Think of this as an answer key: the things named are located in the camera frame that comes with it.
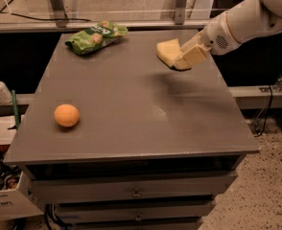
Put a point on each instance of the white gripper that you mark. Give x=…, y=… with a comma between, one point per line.
x=215, y=36

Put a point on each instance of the yellow sponge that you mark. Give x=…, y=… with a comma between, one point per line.
x=168, y=51

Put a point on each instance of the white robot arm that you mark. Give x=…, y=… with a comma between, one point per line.
x=259, y=18

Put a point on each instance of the green snack bag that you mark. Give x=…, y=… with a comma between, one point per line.
x=95, y=38

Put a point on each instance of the grey drawer cabinet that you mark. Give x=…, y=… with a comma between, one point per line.
x=152, y=148

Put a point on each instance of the orange ball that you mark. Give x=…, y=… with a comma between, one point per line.
x=66, y=115

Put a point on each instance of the green stick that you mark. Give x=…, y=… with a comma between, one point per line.
x=15, y=110

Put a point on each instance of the white cardboard box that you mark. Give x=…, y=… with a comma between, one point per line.
x=16, y=196

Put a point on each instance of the metal rail frame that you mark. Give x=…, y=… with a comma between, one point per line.
x=73, y=15

